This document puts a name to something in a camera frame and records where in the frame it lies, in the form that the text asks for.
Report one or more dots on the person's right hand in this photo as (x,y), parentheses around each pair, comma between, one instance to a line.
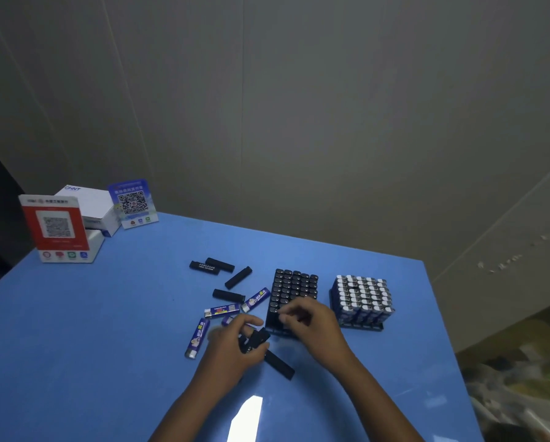
(323,336)

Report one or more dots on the person's left hand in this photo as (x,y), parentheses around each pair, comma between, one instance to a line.
(222,359)

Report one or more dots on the black grid tray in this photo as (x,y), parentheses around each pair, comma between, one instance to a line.
(271,330)
(362,326)

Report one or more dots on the black slim lighter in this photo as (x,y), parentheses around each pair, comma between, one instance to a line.
(279,364)
(222,265)
(238,277)
(229,296)
(258,336)

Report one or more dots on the row of black lighters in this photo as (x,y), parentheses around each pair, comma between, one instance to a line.
(293,287)

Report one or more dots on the row of blue lighters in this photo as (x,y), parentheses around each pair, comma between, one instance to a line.
(362,294)

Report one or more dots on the person's right forearm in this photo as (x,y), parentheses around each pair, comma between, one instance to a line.
(380,405)

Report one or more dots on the person's left forearm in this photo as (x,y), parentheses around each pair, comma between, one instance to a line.
(187,409)

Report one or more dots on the blue code sign stand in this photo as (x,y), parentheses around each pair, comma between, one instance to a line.
(132,202)

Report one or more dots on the crumpled clear plastic bags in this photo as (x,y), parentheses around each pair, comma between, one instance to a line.
(518,395)

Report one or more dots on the white cardboard box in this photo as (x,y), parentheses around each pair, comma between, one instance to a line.
(91,200)

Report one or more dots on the red code sign stand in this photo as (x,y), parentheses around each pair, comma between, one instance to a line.
(56,225)

